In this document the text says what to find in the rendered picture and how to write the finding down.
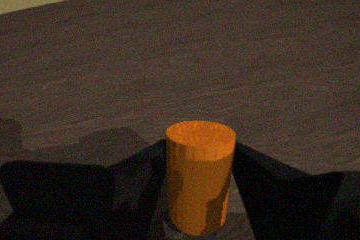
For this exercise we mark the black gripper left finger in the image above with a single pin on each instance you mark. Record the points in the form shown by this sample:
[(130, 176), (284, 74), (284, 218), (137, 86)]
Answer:
[(121, 198)]

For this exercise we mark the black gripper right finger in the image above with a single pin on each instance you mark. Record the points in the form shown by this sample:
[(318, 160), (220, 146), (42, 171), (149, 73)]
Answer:
[(284, 203)]

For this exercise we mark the orange cylindrical knob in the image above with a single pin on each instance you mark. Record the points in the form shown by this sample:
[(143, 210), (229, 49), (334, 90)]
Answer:
[(199, 157)]

